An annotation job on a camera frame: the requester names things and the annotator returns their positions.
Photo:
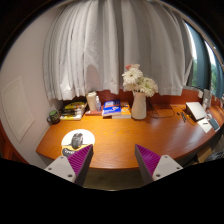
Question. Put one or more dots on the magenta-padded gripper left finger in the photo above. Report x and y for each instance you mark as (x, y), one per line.
(60, 166)

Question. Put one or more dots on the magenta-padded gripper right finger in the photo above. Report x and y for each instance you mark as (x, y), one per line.
(165, 166)

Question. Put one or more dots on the grey black computer mouse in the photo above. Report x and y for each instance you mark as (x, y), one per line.
(77, 140)

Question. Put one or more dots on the round white mouse pad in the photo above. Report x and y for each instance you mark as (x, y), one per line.
(87, 135)

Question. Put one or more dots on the dark green mug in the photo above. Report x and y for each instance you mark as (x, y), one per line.
(54, 116)

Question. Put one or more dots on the yellow white book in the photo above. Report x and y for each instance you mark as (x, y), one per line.
(70, 117)

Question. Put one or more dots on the black spine book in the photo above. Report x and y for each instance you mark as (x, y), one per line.
(71, 111)
(71, 114)

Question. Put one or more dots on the red brown book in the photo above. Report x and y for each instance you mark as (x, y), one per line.
(92, 113)

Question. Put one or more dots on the yellow black cover book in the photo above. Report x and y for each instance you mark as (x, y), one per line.
(75, 105)

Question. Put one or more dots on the silver laptop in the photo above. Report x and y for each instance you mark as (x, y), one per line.
(196, 110)

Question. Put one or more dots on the cream ceramic vase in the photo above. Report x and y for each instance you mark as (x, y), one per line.
(139, 106)

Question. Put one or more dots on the orange yellow book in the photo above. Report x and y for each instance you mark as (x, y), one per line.
(125, 111)

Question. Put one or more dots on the cream lidded tumbler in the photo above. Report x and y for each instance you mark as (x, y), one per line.
(91, 101)

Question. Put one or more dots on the clear spray bottle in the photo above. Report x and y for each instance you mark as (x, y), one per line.
(98, 105)

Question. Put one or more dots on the blue cover book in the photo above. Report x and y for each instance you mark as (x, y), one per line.
(111, 108)

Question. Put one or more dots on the white flower bouquet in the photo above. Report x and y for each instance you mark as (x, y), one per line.
(136, 80)

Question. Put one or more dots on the dark framed window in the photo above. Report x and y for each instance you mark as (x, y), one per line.
(203, 60)

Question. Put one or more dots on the white curtain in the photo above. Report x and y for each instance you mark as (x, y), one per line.
(110, 46)

